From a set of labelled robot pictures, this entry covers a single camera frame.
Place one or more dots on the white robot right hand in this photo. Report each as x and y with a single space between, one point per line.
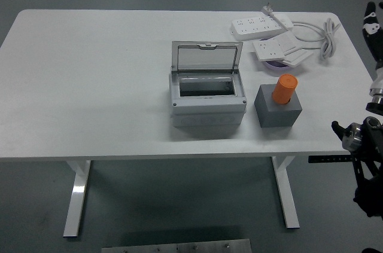
371 30

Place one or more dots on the orange cylindrical battery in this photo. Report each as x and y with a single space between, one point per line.
284 90

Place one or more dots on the transparent hinged box lid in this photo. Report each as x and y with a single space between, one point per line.
206 57

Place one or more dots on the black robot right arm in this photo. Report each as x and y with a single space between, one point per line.
366 145

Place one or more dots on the grey plastic junction box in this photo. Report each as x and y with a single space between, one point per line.
206 111

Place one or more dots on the purple round dish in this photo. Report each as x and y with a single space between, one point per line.
278 66

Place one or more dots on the white power strip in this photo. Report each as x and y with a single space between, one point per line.
257 28

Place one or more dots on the grey cube holder block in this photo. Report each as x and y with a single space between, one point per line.
275 115

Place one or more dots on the black table control panel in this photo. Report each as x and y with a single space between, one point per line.
326 159

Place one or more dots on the white table leg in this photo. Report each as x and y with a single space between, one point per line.
76 199
287 199

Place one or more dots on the white wall socket panel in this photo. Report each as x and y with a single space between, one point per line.
267 49

